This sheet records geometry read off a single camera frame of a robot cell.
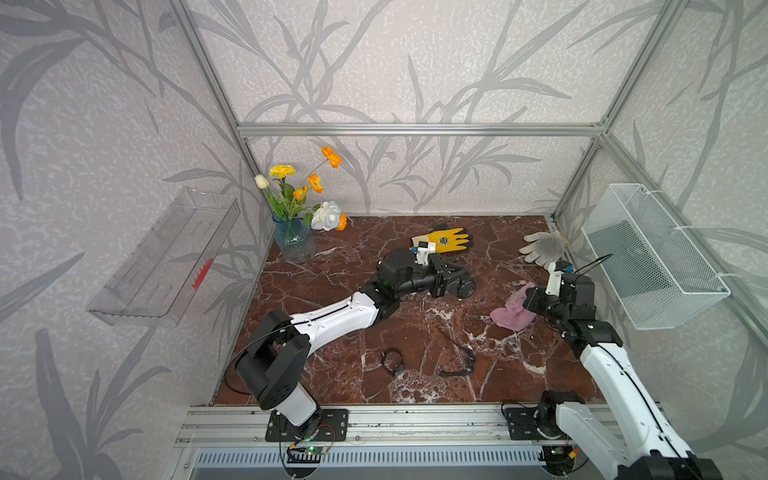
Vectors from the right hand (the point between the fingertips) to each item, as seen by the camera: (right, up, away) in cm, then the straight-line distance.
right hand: (526, 288), depth 82 cm
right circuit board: (+4, -40, -10) cm, 42 cm away
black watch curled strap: (-37, -21, +2) cm, 43 cm away
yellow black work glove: (-19, +13, +29) cm, 37 cm away
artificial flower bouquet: (-68, +24, +5) cm, 72 cm away
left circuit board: (-59, -39, -10) cm, 71 cm away
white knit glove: (+20, +10, +29) cm, 36 cm away
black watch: (-16, -18, +4) cm, 25 cm away
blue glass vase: (-71, +14, +17) cm, 74 cm away
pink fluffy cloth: (0, -9, +7) cm, 12 cm away
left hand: (-18, +6, -13) cm, 23 cm away
